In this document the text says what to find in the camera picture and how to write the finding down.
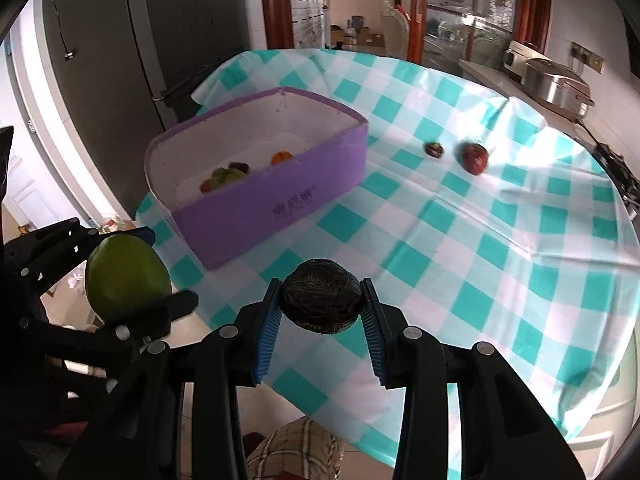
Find large green mango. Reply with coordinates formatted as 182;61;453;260
85;234;172;322

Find plaid trousers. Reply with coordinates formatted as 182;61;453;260
247;416;346;480

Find purple storage box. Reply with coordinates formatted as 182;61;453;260
144;87;369;272

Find black cable with plug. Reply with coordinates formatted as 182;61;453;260
50;0;77;61

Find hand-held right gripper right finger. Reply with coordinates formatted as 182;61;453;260
360;277;586;480

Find teal white checked tablecloth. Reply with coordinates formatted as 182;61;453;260
135;49;636;480

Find black gas stove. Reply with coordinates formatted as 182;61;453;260
592;142;640;221

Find wooden glass cabinet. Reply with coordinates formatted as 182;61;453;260
409;0;553;81

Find brown wooden door frame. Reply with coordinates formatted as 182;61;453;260
259;0;296;51

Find grey kitchen counter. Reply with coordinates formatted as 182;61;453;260
457;57;601;128

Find dark red apple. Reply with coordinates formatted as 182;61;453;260
460;141;489;176

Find white door frame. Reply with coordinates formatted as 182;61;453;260
5;35;133;226

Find white chair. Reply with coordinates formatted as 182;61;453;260
381;2;412;59

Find cardboard boxes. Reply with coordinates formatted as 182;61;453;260
329;15;389;52

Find wall socket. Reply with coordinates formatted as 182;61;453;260
570;42;606;74

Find dark grey refrigerator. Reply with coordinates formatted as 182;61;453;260
42;0;251;221

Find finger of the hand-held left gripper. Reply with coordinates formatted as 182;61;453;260
47;290;199;376
2;218;157;301

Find steel electric cooker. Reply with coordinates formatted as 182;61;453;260
522;57;597;119

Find white kitchen appliance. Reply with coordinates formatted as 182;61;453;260
502;40;545;81

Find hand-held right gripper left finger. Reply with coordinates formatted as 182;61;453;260
57;277;283;480

